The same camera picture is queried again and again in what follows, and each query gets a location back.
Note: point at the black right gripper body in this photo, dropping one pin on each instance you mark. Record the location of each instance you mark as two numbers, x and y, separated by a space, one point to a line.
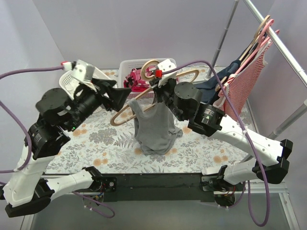
158 89

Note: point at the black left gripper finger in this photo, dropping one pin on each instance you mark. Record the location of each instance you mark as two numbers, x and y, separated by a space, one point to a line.
104 84
117 97

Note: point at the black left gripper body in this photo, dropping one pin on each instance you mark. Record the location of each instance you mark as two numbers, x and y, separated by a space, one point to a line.
103 93

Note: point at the beige wooden hanger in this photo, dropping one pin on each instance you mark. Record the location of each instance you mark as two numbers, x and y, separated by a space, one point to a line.
147 71

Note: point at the grey tank top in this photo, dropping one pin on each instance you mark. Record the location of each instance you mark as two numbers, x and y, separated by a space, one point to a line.
155 129

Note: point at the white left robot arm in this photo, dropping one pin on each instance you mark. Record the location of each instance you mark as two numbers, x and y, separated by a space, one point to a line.
27 192

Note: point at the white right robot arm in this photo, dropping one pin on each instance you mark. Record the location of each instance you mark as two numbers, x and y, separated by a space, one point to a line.
269 160

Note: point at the red white striped top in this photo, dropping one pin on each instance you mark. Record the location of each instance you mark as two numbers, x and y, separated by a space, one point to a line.
240 84

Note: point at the pink hanger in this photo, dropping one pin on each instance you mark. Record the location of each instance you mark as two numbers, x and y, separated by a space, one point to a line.
239 85

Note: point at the beige hanger on rack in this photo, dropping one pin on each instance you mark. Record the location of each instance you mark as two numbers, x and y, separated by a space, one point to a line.
259 37

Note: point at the pink patterned clothes pile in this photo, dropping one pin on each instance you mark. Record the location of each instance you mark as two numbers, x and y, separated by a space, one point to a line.
135 82

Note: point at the white rectangular laundry basket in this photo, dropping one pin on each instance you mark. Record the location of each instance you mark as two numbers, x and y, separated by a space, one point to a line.
125 68

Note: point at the white cloth in basket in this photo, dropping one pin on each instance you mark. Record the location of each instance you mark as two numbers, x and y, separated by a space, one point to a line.
70 87

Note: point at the navy blue hanging garment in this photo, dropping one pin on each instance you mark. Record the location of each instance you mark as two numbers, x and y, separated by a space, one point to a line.
209 94

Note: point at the white oval perforated basket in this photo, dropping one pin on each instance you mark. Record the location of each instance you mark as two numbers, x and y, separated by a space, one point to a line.
67 77

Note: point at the floral table cloth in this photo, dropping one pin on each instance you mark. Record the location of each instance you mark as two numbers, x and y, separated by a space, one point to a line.
114 149

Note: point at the metal clothes rack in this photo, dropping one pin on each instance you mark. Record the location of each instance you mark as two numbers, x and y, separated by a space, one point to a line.
299 71

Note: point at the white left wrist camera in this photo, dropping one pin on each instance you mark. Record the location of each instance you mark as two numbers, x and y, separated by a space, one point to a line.
80 70

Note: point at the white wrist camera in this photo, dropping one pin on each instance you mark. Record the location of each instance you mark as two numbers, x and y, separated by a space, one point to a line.
165 72
80 70

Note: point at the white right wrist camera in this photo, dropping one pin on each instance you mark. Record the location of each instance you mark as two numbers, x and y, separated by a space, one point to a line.
165 72

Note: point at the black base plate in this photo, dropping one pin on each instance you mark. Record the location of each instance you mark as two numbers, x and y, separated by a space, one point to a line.
163 187

